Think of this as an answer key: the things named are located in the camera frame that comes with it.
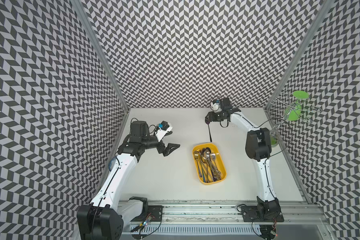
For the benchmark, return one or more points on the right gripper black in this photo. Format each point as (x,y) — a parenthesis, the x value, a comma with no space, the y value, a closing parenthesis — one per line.
(211,117)

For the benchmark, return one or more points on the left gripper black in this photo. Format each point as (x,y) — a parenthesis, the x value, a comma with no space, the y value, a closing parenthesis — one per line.
(166,151)

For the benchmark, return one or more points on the purple spoon long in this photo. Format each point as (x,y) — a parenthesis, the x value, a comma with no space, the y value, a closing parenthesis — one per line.
(208,124)

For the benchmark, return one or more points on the silver spoon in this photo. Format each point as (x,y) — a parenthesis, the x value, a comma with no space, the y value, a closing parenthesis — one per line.
(213,159)
(196,156)

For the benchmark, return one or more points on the rose gold spoon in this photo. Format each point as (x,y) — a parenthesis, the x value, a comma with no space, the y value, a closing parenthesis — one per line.
(207,156)

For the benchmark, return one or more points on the yellow storage box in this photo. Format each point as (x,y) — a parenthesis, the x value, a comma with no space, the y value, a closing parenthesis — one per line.
(220,164)

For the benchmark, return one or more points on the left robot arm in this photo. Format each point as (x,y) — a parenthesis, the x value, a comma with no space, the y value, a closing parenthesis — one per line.
(103,219)

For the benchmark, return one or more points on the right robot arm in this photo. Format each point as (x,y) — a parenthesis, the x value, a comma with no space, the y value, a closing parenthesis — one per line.
(258,148)

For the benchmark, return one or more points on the blue patterned bowl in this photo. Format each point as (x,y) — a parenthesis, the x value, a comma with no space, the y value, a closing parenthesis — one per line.
(112,163)

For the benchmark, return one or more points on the green plastic goblet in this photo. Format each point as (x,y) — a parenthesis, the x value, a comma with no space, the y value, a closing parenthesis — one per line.
(292,112)

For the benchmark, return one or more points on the chrome cup holder rack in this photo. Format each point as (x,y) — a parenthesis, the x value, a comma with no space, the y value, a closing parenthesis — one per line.
(308,109)

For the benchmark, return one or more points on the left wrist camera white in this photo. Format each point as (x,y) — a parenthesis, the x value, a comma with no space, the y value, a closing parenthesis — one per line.
(163,126)

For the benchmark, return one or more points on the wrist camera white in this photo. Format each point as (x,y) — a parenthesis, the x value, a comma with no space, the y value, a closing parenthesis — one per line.
(163,126)
(215,105)

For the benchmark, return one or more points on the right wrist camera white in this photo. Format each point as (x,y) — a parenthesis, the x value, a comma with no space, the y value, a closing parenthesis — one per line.
(215,105)

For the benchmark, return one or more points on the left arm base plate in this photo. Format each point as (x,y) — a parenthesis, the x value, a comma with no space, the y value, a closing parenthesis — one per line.
(154,213)

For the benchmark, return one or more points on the aluminium rail frame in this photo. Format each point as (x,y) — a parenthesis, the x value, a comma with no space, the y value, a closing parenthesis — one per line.
(224,216)

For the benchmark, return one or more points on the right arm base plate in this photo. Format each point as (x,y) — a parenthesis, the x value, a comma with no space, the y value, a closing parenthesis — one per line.
(254,214)

